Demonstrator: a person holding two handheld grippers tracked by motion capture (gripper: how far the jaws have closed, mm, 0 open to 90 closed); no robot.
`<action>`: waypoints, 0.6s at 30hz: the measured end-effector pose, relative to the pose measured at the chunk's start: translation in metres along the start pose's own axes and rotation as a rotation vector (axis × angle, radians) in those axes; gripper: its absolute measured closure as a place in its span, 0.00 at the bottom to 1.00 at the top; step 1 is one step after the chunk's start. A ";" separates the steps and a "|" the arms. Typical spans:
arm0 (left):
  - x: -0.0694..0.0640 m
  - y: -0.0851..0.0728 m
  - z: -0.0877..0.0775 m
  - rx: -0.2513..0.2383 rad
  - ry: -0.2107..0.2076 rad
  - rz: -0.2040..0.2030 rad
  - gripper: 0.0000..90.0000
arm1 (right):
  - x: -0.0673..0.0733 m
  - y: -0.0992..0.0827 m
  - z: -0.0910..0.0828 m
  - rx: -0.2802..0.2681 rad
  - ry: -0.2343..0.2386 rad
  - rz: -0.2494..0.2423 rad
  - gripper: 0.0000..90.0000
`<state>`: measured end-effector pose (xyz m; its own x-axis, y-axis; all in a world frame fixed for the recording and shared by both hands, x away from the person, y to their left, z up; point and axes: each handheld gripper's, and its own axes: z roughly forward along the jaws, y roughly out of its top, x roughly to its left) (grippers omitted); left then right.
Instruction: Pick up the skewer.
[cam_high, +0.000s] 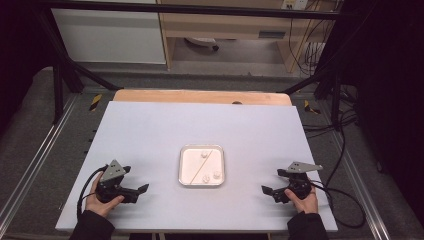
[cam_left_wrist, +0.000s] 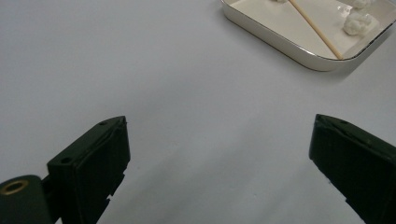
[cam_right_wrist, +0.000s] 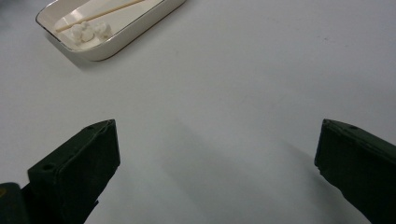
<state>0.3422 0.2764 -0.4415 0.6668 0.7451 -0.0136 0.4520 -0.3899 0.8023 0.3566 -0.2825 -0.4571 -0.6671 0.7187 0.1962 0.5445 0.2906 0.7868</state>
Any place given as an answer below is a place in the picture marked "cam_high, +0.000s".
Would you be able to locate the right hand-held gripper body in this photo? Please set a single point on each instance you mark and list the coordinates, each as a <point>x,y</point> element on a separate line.
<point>298,185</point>

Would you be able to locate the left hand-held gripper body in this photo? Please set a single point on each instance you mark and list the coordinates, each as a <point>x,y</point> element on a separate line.
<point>112,170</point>

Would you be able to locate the white cotton ball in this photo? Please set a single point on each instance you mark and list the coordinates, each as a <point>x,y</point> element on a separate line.
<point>204,154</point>
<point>206,179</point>
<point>217,174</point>

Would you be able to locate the square metal tray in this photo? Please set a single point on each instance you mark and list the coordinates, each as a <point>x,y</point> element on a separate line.
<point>193,163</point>

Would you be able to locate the person's right hand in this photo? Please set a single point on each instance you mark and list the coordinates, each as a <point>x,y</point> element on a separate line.
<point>306,205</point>

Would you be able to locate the person's left hand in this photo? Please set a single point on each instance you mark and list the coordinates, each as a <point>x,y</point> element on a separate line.
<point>100,207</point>

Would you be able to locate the thin wooden skewer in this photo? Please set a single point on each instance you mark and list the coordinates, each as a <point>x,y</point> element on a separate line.
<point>199,171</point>

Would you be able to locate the yellow black floor tape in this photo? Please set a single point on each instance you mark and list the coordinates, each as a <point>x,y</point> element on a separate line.
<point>95,102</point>
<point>311,107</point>

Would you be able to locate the wooden table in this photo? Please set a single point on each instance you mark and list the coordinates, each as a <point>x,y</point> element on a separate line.
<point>186,96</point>

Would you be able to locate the black curtain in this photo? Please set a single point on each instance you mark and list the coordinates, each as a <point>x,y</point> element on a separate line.
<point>390,100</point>
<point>16,60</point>

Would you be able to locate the white cabinet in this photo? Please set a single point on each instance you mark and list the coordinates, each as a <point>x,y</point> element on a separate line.
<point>110,36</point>

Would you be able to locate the office chair base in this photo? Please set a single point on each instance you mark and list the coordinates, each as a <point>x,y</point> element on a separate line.
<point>205,42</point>

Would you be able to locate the light wooden desk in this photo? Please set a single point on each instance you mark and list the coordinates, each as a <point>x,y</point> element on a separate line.
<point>226,25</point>

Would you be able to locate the aluminium floor rail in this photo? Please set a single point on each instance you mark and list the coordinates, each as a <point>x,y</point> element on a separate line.
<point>36,156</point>
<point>361,186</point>

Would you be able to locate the white wall socket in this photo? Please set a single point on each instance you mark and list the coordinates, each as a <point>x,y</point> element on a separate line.
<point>295,4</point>

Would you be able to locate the black metal frame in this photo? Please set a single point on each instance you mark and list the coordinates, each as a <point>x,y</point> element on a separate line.
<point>200,10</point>

